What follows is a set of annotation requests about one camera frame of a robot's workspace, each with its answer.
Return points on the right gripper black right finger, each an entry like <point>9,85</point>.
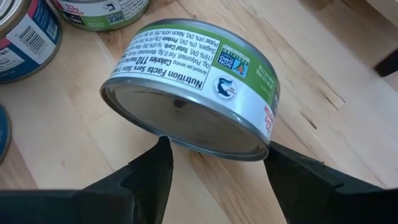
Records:
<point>311,193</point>

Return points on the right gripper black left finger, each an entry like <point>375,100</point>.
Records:
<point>140,193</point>

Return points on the blue Wild Planet salmon can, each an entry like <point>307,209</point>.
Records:
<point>28,40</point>
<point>4,133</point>

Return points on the wooden shelf with black frame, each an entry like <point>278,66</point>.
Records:
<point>387,63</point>

